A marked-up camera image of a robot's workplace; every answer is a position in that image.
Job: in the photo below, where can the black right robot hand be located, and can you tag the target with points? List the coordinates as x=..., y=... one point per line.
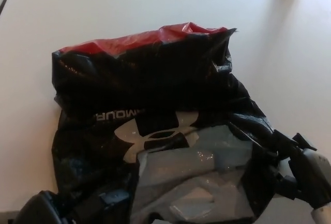
x=305, y=164

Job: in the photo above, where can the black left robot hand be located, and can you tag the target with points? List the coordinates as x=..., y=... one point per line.
x=41, y=211

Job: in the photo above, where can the black plastic bag white logo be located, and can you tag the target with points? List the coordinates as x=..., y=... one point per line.
x=144, y=87

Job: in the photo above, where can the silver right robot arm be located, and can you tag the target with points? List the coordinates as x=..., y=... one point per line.
x=323, y=216

